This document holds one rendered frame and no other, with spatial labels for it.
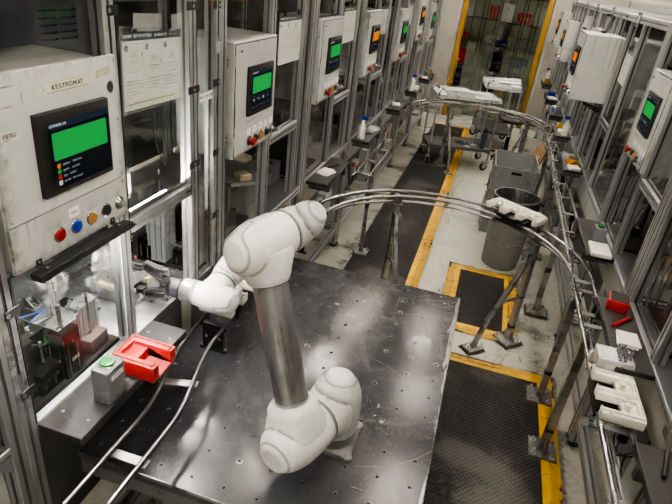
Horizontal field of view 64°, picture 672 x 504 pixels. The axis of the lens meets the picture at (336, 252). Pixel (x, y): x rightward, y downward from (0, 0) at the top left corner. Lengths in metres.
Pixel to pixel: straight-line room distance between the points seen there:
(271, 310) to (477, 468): 1.73
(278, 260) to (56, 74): 0.68
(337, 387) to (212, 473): 0.47
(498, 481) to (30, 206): 2.33
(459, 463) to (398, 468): 1.04
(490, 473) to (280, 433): 1.53
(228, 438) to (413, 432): 0.64
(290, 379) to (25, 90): 0.96
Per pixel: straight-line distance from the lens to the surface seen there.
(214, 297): 1.95
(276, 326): 1.50
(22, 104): 1.40
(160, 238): 2.34
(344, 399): 1.74
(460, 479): 2.86
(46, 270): 1.50
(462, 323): 3.90
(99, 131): 1.56
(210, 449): 1.91
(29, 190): 1.44
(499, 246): 4.65
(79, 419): 1.73
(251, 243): 1.38
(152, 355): 1.88
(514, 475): 2.99
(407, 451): 1.97
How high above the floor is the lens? 2.10
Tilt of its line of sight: 28 degrees down
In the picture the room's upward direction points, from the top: 7 degrees clockwise
